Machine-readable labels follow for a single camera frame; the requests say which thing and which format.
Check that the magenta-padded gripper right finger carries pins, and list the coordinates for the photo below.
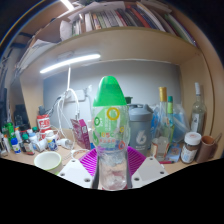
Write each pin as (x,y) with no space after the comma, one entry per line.
(150,170)

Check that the grey shaker bottle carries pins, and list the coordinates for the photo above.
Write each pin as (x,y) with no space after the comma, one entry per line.
(140,130)

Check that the slim green-capped glass bottle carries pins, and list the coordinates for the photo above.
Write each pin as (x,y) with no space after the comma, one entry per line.
(170,106)

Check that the wooden shelf unit with books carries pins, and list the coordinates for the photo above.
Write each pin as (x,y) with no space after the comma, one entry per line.
(126,20)

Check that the white under-shelf light strip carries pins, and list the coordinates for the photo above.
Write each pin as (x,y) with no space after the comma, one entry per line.
(70,62)

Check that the blue plastic bag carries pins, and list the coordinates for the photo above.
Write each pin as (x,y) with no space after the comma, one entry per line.
(181,123)

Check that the dark green bottle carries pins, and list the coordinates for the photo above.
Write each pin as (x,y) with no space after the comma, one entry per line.
(128,100)

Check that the blue-capped small white bottle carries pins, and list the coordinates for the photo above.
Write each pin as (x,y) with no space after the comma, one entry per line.
(15,145)

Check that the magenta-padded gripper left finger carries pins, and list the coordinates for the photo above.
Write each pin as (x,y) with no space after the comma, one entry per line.
(75,170)

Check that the red-labelled white jar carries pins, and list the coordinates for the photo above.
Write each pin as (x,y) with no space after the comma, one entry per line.
(43,125)

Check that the small white pill bottle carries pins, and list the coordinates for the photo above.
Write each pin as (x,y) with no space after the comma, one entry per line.
(51,140)

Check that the white-lidded brown jar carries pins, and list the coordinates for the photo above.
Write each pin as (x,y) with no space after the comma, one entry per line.
(190,147)

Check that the green-capped small brown bottle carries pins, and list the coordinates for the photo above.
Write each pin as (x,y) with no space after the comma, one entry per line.
(27,145)

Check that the white ceiling light tube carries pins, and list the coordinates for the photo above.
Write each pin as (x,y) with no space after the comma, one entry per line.
(67,4)

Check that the green-capped clear drink bottle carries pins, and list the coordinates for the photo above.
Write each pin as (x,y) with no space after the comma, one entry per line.
(110,133)

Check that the tall clear glass bottle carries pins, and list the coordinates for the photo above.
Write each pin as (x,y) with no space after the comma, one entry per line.
(198,115)

